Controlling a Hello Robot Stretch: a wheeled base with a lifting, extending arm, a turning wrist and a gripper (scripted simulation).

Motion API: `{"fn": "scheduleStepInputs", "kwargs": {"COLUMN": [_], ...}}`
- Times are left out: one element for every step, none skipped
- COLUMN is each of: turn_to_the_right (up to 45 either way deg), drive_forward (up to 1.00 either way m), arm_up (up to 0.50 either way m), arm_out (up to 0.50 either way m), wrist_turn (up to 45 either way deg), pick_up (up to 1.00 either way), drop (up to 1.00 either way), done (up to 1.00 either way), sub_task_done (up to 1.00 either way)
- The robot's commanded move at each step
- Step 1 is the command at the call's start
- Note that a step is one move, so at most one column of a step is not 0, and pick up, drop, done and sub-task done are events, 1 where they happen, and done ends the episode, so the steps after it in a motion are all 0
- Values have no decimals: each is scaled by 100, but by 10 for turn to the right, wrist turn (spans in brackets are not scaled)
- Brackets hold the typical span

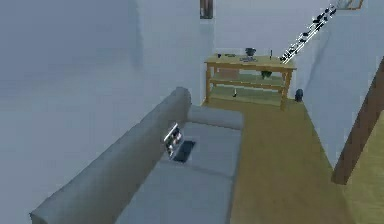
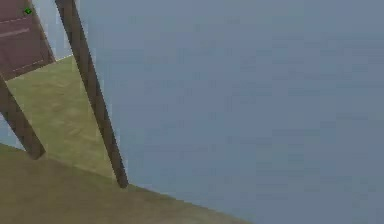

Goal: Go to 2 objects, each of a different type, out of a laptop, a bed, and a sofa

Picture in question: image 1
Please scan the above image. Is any dark framed wall picture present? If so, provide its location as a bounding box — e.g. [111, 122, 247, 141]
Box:
[199, 0, 214, 20]

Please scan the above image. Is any wooden framed wall picture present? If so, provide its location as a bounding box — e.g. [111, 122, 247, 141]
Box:
[335, 0, 365, 11]

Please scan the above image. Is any open silver laptop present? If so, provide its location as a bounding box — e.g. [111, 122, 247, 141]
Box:
[162, 122, 197, 164]

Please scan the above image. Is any yellow wooden shelf table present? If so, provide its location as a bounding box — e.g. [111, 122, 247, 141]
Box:
[203, 53, 298, 112]

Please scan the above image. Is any grey sofa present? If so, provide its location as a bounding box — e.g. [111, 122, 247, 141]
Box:
[29, 86, 245, 224]

